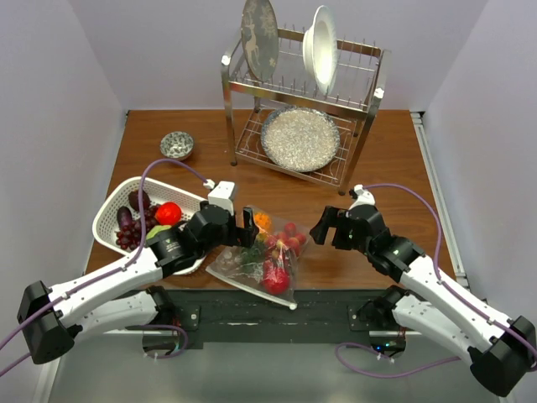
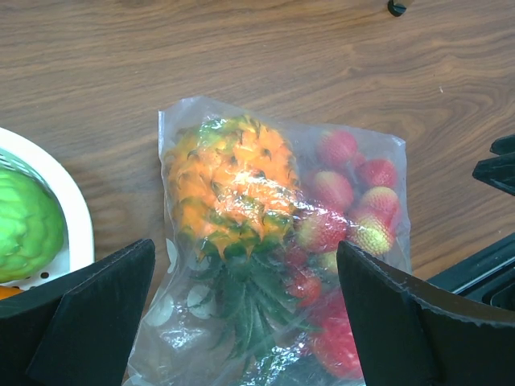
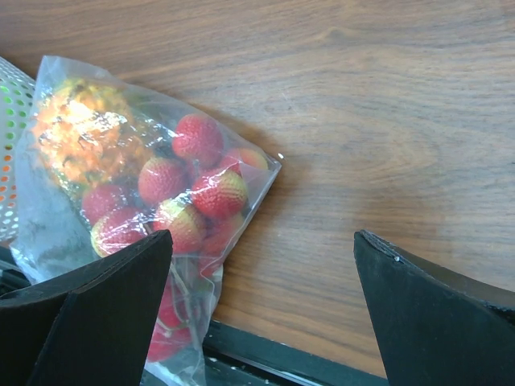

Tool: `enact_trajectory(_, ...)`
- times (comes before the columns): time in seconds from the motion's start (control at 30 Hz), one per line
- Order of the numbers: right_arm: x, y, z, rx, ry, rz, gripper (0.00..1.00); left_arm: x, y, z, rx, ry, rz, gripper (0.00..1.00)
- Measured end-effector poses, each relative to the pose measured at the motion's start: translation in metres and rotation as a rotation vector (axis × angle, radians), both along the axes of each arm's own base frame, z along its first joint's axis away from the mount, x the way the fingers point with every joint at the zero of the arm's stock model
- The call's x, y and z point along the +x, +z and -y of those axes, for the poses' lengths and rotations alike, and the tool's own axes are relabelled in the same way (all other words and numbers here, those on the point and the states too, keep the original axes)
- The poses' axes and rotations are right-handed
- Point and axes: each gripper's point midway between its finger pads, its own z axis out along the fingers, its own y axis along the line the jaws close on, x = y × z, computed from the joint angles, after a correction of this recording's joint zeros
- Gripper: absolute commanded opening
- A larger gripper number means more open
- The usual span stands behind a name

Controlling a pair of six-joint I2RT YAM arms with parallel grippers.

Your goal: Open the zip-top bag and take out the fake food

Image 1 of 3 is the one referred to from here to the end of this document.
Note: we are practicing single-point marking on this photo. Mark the red fake tomato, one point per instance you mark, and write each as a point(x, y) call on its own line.
point(168, 213)

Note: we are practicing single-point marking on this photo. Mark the dark purple fake fruit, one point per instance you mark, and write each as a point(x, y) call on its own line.
point(136, 199)

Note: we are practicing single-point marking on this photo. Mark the white fake garlic pieces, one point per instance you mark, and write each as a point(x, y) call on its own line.
point(230, 262)

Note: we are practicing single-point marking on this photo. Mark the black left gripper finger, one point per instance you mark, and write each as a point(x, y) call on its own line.
point(247, 216)
point(248, 233)

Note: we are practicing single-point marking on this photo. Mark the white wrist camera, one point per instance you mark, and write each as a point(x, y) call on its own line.
point(223, 196)
point(361, 197)

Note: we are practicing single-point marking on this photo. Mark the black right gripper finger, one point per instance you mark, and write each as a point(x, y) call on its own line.
point(331, 216)
point(319, 231)

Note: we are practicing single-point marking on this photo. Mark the green fake cabbage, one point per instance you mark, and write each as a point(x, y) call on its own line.
point(155, 230)

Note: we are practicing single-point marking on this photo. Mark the fake pineapple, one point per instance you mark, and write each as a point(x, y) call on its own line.
point(256, 254)

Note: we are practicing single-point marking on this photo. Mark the fake purple eggplant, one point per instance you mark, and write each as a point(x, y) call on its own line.
point(124, 218)

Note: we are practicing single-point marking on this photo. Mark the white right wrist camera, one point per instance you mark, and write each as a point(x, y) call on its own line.
point(361, 197)

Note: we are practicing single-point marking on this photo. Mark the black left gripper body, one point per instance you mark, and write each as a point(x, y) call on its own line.
point(226, 238)

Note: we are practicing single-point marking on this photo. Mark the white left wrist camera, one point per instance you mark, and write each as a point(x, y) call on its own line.
point(223, 196)

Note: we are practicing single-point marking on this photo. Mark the grey reindeer plate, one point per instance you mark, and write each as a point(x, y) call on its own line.
point(260, 38)

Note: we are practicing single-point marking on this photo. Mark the metal dish rack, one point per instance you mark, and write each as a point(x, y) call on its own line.
point(353, 103)

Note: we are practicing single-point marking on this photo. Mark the fake purple grapes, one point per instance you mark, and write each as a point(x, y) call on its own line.
point(134, 231)

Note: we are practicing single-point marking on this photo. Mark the small patterned bowl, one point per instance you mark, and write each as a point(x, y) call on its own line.
point(177, 145)

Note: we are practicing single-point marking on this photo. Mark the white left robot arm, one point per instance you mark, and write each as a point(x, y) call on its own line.
point(49, 317)

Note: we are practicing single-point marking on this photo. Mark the clear zip top bag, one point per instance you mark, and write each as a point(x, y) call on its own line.
point(250, 277)

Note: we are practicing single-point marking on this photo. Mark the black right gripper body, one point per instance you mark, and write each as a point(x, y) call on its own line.
point(358, 243)

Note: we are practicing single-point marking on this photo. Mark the speckled blue rim plate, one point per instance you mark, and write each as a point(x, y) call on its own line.
point(300, 139)

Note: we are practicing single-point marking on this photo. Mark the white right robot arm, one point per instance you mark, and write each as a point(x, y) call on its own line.
point(499, 350)

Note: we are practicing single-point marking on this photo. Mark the white plastic basket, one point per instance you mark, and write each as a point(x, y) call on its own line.
point(171, 252)

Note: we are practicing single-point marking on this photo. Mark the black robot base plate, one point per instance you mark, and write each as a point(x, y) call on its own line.
point(322, 316)

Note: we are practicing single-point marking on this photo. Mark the white deep plate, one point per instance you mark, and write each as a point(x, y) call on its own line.
point(319, 50)

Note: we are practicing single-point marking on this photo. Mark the red fake apple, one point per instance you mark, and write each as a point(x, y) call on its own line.
point(275, 279)

